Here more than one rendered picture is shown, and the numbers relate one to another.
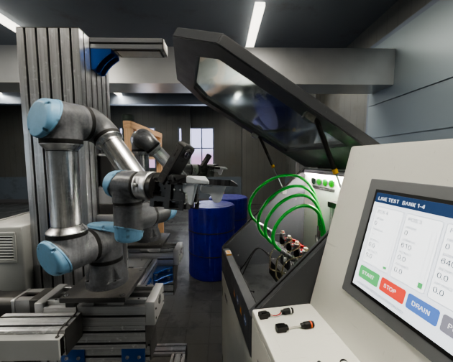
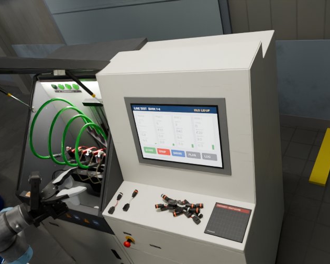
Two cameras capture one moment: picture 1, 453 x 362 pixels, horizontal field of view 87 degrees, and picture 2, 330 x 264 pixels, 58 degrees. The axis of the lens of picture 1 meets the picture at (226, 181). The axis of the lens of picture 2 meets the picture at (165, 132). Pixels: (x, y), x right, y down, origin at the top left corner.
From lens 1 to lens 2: 0.68 m
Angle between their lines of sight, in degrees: 51
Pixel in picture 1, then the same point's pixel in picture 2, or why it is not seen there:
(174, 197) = (56, 208)
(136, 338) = not seen: outside the picture
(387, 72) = not seen: outside the picture
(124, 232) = (25, 256)
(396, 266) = (160, 140)
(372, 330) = (163, 172)
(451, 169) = (163, 88)
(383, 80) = not seen: outside the picture
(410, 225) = (157, 119)
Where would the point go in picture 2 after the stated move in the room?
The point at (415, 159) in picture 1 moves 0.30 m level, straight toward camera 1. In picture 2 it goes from (143, 83) to (163, 117)
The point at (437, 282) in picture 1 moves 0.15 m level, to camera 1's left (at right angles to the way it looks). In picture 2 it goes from (178, 140) to (160, 164)
